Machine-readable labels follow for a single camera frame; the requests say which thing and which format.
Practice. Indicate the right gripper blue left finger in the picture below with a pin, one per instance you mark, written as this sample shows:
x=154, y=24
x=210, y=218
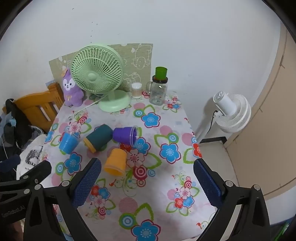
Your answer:
x=72, y=194

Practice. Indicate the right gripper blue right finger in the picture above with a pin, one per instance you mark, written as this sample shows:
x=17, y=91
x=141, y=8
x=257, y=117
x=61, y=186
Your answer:
x=214, y=188

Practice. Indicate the blue cup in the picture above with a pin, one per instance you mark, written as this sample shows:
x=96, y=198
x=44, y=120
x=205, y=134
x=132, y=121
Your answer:
x=68, y=143

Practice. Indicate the teal cup with orange rim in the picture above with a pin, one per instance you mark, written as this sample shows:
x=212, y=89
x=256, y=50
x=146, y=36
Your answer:
x=96, y=140

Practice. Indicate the purple cup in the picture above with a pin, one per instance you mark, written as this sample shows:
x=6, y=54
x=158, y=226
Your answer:
x=127, y=135

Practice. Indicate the green cup on jar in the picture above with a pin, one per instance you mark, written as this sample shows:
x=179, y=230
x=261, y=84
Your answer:
x=160, y=73

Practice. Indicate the white printed bag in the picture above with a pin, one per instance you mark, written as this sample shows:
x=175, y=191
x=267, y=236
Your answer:
x=31, y=156

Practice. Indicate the dark clothes pile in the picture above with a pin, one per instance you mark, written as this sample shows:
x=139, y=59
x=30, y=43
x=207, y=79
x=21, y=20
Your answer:
x=17, y=133

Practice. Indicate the floral tablecloth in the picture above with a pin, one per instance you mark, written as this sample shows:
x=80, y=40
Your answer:
x=158, y=197

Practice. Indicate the white floor fan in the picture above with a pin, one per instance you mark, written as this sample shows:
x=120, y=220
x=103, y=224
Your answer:
x=231, y=115

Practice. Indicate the orange wooden chair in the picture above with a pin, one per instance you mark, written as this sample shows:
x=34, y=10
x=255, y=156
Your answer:
x=42, y=108

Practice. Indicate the purple plush bunny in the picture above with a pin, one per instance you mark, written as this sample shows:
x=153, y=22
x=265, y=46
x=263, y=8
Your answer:
x=73, y=94

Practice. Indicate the glass mason jar mug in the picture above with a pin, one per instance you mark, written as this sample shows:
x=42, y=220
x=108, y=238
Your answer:
x=157, y=90

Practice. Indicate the cotton swab container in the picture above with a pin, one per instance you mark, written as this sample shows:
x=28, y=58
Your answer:
x=136, y=90

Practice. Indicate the green desk fan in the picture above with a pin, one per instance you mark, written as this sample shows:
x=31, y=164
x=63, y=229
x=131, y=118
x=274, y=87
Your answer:
x=99, y=70

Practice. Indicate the beige cartoon poster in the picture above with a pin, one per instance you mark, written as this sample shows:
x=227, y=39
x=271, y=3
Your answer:
x=136, y=58

